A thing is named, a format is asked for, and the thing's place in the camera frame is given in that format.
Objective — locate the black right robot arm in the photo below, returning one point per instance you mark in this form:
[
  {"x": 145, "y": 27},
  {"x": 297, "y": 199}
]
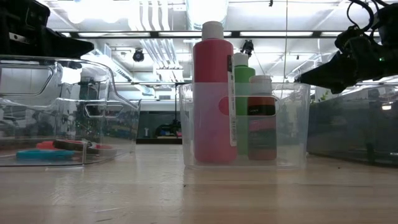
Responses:
[{"x": 388, "y": 25}]

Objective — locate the small clear plastic bin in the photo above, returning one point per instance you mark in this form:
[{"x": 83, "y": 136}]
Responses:
[{"x": 292, "y": 130}]

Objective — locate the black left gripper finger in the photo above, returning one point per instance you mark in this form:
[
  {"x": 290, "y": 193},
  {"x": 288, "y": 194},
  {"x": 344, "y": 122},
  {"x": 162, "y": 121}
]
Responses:
[
  {"x": 65, "y": 53},
  {"x": 65, "y": 42}
]

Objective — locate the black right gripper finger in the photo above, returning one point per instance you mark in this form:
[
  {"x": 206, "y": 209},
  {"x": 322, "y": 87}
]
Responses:
[
  {"x": 332, "y": 86},
  {"x": 329, "y": 70}
]

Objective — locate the smoke-grey plastic tray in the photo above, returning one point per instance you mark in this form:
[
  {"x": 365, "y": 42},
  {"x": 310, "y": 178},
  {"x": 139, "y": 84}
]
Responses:
[{"x": 351, "y": 130}]

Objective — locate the green paint bottle white cap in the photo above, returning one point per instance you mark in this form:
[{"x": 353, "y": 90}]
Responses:
[{"x": 244, "y": 81}]

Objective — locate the large red paint bottle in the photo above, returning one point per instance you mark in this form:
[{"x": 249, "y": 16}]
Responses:
[{"x": 213, "y": 93}]

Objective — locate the red and black scissors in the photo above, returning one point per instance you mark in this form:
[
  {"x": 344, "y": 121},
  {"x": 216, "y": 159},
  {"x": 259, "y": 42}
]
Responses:
[{"x": 71, "y": 144}]

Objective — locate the small brown paint bottle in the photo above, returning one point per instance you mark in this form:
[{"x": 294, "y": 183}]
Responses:
[{"x": 262, "y": 140}]

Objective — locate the large clear plastic bin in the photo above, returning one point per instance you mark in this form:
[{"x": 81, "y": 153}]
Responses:
[{"x": 18, "y": 124}]

